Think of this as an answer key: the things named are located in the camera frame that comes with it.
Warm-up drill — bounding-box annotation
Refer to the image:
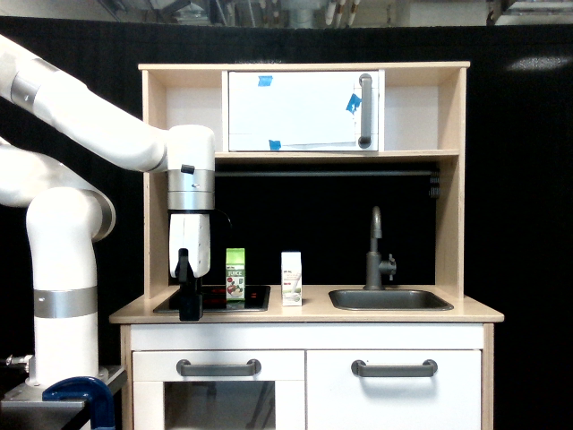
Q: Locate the grey faucet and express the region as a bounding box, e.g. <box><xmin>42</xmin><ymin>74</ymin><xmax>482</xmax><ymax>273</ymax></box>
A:
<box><xmin>363</xmin><ymin>206</ymin><xmax>397</xmax><ymax>290</ymax></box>

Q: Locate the white cabinet door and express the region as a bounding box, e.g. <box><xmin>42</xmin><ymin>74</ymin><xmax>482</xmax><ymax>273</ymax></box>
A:
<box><xmin>306</xmin><ymin>350</ymin><xmax>482</xmax><ymax>429</ymax></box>

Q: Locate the white microwave door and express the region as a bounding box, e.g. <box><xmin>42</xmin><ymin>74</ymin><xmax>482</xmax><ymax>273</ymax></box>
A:
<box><xmin>228</xmin><ymin>70</ymin><xmax>385</xmax><ymax>151</ymax></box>

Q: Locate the black hanging rail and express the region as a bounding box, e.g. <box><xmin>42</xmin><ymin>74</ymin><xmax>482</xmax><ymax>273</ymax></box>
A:
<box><xmin>215</xmin><ymin>169</ymin><xmax>440</xmax><ymax>199</ymax></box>

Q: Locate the wooden toy kitchen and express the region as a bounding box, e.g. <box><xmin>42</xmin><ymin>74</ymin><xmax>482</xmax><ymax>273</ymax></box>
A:
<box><xmin>110</xmin><ymin>61</ymin><xmax>503</xmax><ymax>429</ymax></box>

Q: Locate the grey oven door handle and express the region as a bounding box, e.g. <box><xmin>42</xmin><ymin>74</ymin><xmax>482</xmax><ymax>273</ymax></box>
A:
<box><xmin>175</xmin><ymin>359</ymin><xmax>261</xmax><ymax>377</ymax></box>

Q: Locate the grey metal sink basin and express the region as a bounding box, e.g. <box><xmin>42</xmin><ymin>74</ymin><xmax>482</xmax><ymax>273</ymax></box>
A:
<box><xmin>329</xmin><ymin>289</ymin><xmax>454</xmax><ymax>311</ymax></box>

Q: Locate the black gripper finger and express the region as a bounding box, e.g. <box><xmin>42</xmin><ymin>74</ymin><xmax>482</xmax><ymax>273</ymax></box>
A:
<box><xmin>175</xmin><ymin>248</ymin><xmax>203</xmax><ymax>322</ymax></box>

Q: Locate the blue tape bottom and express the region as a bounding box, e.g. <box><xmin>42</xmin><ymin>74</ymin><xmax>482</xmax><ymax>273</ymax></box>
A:
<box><xmin>269</xmin><ymin>140</ymin><xmax>281</xmax><ymax>151</ymax></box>

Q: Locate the blue tape top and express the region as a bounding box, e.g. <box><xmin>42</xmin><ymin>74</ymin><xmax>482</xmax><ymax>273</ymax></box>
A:
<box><xmin>258</xmin><ymin>75</ymin><xmax>273</xmax><ymax>88</ymax></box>

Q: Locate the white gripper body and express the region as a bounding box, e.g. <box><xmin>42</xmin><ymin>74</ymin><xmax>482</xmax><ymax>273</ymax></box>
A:
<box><xmin>168</xmin><ymin>213</ymin><xmax>210</xmax><ymax>278</ymax></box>

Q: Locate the black stovetop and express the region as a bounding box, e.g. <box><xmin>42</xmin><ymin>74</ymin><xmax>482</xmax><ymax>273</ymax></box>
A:
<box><xmin>153</xmin><ymin>285</ymin><xmax>270</xmax><ymax>314</ymax></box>

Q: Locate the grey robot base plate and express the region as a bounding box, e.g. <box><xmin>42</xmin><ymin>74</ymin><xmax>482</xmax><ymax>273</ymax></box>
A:
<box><xmin>0</xmin><ymin>365</ymin><xmax>128</xmax><ymax>403</ymax></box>

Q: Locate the white oven door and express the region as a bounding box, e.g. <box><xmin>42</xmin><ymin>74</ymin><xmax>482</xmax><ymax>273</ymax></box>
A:
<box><xmin>133</xmin><ymin>350</ymin><xmax>306</xmax><ymax>429</ymax></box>

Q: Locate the grey cabinet door handle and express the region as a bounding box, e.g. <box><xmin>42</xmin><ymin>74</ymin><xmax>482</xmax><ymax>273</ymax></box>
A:
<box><xmin>351</xmin><ymin>359</ymin><xmax>438</xmax><ymax>378</ymax></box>

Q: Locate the blue tape right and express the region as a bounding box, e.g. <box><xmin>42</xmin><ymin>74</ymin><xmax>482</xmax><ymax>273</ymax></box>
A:
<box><xmin>346</xmin><ymin>93</ymin><xmax>362</xmax><ymax>114</ymax></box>

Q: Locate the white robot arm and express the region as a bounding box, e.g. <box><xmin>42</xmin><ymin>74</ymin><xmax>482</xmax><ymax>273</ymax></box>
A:
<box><xmin>1</xmin><ymin>39</ymin><xmax>215</xmax><ymax>387</ymax></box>

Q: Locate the grey microwave handle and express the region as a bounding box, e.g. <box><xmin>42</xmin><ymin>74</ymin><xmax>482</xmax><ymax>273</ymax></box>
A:
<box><xmin>358</xmin><ymin>73</ymin><xmax>372</xmax><ymax>149</ymax></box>

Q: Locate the white milk carton box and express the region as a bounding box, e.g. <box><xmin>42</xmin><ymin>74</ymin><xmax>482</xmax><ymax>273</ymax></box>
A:
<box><xmin>281</xmin><ymin>252</ymin><xmax>303</xmax><ymax>306</ymax></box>

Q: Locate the blue clamp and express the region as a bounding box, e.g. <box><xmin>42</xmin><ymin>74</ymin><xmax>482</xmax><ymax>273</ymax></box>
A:
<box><xmin>41</xmin><ymin>376</ymin><xmax>115</xmax><ymax>430</ymax></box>

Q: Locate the green juice carton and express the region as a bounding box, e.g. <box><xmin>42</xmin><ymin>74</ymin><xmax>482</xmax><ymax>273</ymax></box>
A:
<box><xmin>226</xmin><ymin>248</ymin><xmax>245</xmax><ymax>302</ymax></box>

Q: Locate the blue tape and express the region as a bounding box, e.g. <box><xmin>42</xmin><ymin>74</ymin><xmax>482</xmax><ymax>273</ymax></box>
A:
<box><xmin>346</xmin><ymin>93</ymin><xmax>362</xmax><ymax>114</ymax></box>
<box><xmin>269</xmin><ymin>140</ymin><xmax>281</xmax><ymax>151</ymax></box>
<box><xmin>258</xmin><ymin>75</ymin><xmax>273</xmax><ymax>88</ymax></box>

